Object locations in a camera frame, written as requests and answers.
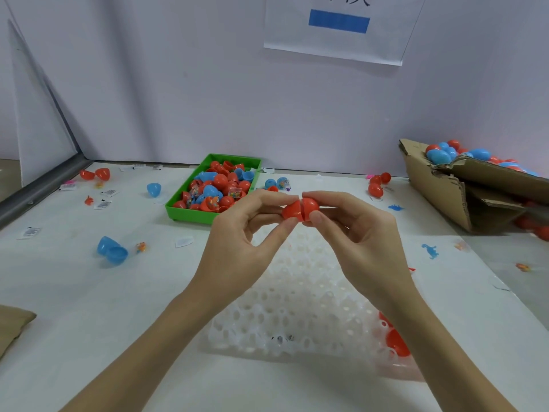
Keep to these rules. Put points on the person's right hand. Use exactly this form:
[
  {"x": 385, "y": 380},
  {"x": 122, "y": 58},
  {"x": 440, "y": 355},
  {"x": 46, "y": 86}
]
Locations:
[{"x": 373, "y": 249}]

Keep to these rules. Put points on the person's left hand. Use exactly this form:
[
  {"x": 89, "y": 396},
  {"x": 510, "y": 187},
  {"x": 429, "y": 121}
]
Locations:
[{"x": 232, "y": 253}]

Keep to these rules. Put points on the pile of capsule halves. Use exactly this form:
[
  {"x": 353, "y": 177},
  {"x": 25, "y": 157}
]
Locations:
[{"x": 214, "y": 184}]

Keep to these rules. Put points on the small capsule cluster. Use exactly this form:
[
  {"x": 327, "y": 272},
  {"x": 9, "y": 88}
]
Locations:
[{"x": 276, "y": 183}]

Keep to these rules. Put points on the cardboard box of capsules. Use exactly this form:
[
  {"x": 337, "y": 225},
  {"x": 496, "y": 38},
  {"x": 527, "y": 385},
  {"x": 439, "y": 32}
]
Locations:
[{"x": 436, "y": 184}]

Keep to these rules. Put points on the single blue egg half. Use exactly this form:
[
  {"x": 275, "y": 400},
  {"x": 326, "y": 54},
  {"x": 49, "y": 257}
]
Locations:
[{"x": 154, "y": 189}]

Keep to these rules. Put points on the blue egg shell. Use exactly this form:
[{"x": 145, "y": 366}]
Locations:
[{"x": 112, "y": 249}]

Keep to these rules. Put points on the pile of finished eggs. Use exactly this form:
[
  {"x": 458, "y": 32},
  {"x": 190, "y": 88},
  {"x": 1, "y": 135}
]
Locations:
[{"x": 480, "y": 155}]

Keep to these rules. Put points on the person's right forearm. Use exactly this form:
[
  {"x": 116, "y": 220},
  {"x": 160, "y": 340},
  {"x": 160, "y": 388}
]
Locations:
[{"x": 450, "y": 360}]

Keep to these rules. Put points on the person's left forearm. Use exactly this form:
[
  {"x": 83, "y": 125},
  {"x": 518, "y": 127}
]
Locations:
[{"x": 137, "y": 360}]

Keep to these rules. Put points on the small blue toy piece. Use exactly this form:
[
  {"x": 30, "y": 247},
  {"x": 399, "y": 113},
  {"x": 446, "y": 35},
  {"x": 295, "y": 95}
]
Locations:
[{"x": 430, "y": 250}]

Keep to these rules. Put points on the green plastic tray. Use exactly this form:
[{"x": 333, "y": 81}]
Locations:
[{"x": 171, "y": 216}]

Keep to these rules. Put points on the clear plastic egg tray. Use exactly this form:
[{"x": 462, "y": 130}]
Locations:
[{"x": 283, "y": 313}]

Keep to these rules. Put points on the small orange toy piece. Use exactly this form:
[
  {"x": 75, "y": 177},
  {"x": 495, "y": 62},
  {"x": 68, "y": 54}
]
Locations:
[
  {"x": 141, "y": 247},
  {"x": 522, "y": 267}
]

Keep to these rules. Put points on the white paper sign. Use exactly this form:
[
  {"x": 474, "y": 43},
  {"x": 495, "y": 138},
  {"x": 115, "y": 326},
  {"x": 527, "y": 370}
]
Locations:
[{"x": 394, "y": 30}]

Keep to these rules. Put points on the flat brown cardboard sheet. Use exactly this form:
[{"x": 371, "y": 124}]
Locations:
[{"x": 13, "y": 326}]

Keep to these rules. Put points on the clear triangular panel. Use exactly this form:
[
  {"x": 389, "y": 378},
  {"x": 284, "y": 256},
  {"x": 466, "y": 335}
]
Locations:
[{"x": 41, "y": 115}]

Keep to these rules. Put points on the grey metal rail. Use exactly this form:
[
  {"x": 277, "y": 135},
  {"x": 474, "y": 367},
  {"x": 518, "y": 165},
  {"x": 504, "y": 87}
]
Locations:
[{"x": 39, "y": 197}]

